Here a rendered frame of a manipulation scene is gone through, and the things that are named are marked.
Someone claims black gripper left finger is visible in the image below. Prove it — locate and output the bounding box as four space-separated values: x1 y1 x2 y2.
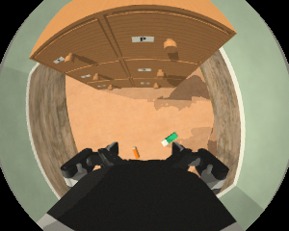
61 141 132 189

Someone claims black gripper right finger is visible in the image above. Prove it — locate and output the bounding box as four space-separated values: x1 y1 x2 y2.
154 141 229 194

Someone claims green and white eraser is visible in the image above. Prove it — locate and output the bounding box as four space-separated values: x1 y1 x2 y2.
161 133 178 146

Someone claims brown wooden drawer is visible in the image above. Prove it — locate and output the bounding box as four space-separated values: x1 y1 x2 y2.
35 16 118 72
66 60 128 83
107 9 228 63
125 58 197 79
87 78 133 90
133 78 181 90

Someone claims brown wooden chest of drawers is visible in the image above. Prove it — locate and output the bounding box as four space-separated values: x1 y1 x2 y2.
29 0 237 90

